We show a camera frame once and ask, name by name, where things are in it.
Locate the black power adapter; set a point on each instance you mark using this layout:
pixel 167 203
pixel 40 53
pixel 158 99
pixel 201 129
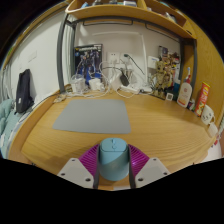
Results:
pixel 124 79

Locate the white power strip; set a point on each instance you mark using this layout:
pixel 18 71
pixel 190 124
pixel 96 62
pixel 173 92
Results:
pixel 130 89

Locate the robot model kit box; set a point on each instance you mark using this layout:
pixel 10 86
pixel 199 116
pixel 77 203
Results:
pixel 88 63

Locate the small white clock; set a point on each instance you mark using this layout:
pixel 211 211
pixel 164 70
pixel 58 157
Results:
pixel 169 96

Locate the grey mouse pad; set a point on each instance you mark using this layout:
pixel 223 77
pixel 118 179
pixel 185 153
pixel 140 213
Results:
pixel 91 116

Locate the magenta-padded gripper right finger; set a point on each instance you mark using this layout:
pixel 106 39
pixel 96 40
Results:
pixel 152 170

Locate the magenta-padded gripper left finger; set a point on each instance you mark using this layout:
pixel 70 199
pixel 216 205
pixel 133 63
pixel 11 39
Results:
pixel 75 171

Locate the white lotion bottle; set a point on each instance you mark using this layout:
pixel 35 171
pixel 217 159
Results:
pixel 184 93

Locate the white mug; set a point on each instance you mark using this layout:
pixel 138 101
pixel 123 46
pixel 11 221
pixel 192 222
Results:
pixel 207 115

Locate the black backpack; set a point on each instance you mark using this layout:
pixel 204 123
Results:
pixel 24 91

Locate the white desk lamp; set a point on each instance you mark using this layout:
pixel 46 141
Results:
pixel 144 63

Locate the wooden shelf unit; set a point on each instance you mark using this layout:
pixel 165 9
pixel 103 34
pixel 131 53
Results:
pixel 133 13

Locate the white charger block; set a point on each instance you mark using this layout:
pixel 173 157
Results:
pixel 96 84

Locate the grey metal shelf frame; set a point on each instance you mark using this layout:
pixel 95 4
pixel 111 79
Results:
pixel 60 56

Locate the white wall socket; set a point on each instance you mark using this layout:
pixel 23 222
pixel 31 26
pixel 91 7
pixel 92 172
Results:
pixel 113 56
pixel 126 57

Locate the clear dome-lid cup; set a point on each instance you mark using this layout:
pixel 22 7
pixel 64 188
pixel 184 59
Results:
pixel 78 84

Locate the teal bed blanket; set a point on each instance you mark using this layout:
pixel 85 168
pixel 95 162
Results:
pixel 6 123

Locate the light blue computer mouse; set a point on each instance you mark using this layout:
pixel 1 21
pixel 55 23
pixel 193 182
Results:
pixel 114 159

